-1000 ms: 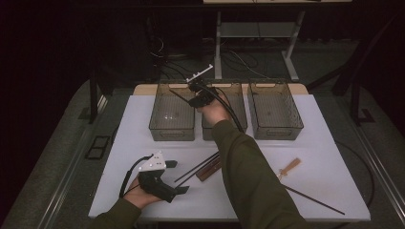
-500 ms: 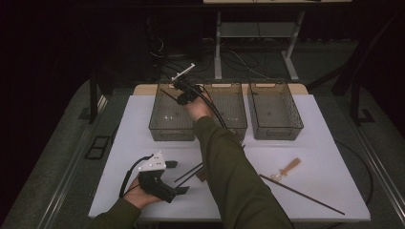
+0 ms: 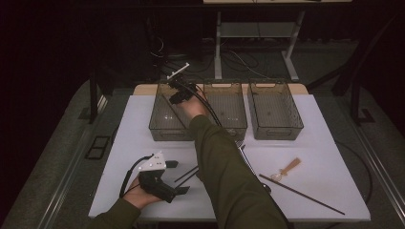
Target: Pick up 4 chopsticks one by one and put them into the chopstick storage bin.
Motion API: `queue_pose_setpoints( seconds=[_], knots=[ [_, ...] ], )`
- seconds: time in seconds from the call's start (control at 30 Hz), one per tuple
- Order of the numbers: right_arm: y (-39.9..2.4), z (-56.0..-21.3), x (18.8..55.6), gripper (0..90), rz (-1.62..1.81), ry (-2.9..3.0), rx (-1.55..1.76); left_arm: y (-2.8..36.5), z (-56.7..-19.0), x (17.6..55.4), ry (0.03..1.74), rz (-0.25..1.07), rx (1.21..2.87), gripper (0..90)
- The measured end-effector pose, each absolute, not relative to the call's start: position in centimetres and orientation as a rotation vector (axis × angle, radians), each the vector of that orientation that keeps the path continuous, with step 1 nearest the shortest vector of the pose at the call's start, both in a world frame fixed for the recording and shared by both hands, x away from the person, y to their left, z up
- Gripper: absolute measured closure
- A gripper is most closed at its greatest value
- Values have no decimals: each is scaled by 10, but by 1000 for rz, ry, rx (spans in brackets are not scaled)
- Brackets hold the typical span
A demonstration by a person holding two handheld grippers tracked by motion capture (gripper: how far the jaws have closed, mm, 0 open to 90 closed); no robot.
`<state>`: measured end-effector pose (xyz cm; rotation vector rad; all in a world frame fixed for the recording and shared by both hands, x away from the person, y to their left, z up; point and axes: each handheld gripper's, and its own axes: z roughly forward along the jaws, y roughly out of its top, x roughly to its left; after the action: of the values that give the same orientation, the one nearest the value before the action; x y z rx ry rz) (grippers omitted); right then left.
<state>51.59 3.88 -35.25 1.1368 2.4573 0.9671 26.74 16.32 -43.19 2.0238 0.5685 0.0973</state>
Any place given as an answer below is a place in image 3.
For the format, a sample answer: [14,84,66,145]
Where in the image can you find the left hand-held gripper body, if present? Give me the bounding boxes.
[138,151,177,204]

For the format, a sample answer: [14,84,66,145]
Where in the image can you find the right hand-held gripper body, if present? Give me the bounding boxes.
[166,62,198,104]

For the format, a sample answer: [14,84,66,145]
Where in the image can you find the smoky clear plastic bin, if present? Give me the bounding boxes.
[148,79,197,142]
[246,78,305,141]
[202,79,248,141]

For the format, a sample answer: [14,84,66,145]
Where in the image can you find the metal spoon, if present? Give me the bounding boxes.
[237,146,272,195]

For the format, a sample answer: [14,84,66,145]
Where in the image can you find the wooden-handled clear spoon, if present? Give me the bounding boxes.
[270,157,302,183]

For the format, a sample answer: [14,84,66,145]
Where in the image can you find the person's right hand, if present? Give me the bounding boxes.
[180,90,208,120]

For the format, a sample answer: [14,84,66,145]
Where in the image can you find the person's left hand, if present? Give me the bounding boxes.
[122,175,161,210]

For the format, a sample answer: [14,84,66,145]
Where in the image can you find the white table cover sheet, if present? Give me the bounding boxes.
[88,94,372,222]

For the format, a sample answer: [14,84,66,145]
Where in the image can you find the black metal stand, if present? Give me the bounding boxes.
[307,15,405,127]

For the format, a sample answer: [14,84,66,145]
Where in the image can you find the bundle of floor cables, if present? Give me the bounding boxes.
[147,34,271,81]

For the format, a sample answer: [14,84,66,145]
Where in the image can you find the right hand-held gripper cable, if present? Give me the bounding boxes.
[180,80,223,127]

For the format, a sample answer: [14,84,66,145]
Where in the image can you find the hand-held gripper cable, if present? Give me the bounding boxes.
[118,154,155,198]
[180,80,223,127]

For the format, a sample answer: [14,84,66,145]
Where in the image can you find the left hand-held gripper cable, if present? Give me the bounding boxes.
[118,154,155,198]

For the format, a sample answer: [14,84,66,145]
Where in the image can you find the white metal desk frame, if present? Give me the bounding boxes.
[214,10,306,82]

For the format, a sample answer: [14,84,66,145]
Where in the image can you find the aluminium floor rail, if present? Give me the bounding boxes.
[36,94,109,229]
[347,123,405,220]

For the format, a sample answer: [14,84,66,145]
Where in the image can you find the black floor cable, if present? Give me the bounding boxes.
[335,139,375,208]

